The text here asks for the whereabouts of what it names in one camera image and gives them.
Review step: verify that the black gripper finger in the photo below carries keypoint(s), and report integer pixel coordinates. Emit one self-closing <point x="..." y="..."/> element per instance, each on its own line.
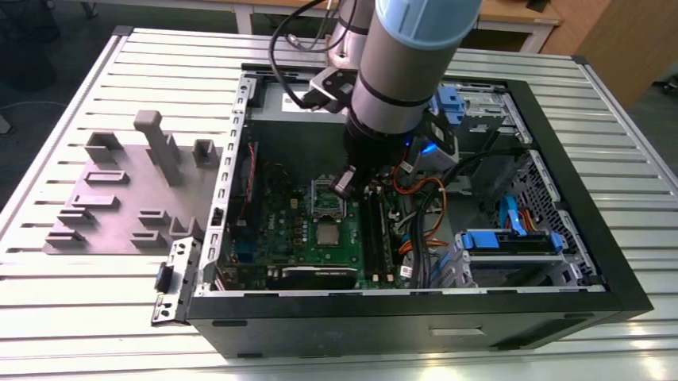
<point x="343" y="182"/>

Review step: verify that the silver square CPU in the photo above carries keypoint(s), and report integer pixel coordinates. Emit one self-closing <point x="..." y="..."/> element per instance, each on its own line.
<point x="328" y="235"/>

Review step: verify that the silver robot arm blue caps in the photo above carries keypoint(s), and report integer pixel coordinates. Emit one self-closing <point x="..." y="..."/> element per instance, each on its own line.
<point x="391" y="79"/>

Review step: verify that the CPU socket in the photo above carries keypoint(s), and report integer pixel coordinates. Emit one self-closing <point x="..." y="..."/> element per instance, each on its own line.
<point x="329" y="247"/>

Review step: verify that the grey power supply unit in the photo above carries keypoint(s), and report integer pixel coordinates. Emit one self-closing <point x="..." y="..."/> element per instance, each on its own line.
<point x="296" y="151"/>

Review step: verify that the green motherboard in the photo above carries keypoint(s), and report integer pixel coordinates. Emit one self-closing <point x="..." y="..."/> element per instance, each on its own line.
<point x="280" y="210"/>

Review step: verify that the black case fan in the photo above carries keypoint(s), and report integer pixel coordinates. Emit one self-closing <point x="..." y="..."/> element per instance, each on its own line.
<point x="245" y="170"/>

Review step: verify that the blue plastic drive latch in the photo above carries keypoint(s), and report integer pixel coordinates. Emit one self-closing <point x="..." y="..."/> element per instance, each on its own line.
<point x="455" y="103"/>

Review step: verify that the grey metal drive cage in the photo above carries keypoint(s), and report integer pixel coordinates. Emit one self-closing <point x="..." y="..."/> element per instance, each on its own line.
<point x="487" y="139"/>

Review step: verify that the black graphics card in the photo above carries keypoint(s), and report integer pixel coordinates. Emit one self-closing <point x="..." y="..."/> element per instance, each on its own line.
<point x="317" y="278"/>

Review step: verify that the blue board connector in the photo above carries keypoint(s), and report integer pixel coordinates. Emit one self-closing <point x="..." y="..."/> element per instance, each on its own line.
<point x="245" y="252"/>

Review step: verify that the hard disk in blue carrier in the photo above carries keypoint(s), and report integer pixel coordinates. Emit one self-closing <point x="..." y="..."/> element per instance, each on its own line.
<point x="484" y="240"/>

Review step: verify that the metal expansion card retainer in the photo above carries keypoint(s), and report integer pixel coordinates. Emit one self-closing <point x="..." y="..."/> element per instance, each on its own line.
<point x="182" y="258"/>

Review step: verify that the black open PC case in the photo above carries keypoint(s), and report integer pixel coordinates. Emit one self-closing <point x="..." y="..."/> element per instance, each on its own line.
<point x="371" y="329"/>

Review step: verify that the grey metal disk bay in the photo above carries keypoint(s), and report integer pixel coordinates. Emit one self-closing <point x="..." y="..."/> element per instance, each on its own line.
<point x="516" y="260"/>

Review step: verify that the grey plastic parts rack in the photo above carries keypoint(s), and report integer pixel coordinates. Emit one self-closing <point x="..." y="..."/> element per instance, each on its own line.
<point x="126" y="190"/>

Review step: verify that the wooden desk white legs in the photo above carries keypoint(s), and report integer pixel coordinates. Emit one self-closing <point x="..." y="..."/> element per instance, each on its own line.
<point x="508" y="18"/>

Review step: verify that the wooden cabinet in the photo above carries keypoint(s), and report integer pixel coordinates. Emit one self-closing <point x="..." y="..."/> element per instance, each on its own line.
<point x="624" y="47"/>

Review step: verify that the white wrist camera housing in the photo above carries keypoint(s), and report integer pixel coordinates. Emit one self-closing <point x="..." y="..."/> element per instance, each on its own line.
<point x="441" y="158"/>

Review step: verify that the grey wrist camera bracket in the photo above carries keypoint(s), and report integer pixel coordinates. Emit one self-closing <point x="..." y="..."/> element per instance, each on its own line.
<point x="320" y="81"/>

